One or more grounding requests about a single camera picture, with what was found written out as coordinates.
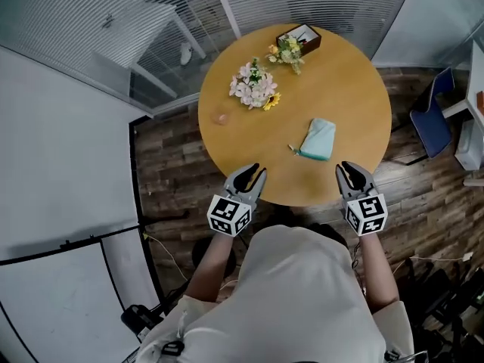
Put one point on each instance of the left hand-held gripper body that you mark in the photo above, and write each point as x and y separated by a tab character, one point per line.
228	214

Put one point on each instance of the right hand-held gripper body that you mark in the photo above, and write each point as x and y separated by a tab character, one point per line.
367	214

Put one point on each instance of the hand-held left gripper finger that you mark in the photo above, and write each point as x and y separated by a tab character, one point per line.
258	191
234	180

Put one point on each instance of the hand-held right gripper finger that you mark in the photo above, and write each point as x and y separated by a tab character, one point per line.
365	182
344	187

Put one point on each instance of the teal zip pouch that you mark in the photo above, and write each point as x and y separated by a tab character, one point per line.
319	138

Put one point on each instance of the person's left forearm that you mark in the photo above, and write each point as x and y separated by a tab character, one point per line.
210	267

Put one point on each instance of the person's right forearm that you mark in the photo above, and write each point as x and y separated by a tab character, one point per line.
378	274

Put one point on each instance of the blue chair with black legs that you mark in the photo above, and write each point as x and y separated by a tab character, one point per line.
431	131

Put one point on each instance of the pink flowers with sunflower pot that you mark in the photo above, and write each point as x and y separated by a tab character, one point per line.
253	87

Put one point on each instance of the person's white shirt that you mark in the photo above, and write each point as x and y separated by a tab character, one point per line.
295	297

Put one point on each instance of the white power adapter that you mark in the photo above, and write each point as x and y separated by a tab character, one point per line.
467	256

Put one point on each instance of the white box-shaped appliance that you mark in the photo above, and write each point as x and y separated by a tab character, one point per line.
470	146

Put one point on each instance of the small yellow white flower bouquet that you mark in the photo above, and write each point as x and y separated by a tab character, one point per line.
287	53

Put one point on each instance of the orange box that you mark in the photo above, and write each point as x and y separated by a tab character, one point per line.
480	104

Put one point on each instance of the white desk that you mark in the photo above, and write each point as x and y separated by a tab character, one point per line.
475	85

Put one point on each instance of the brown tissue box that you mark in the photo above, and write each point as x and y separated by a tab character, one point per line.
309	38

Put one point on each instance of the white table behind glass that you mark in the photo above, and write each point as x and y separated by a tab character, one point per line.
151	13

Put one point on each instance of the black-framed whiteboard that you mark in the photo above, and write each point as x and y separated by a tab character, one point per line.
56	297

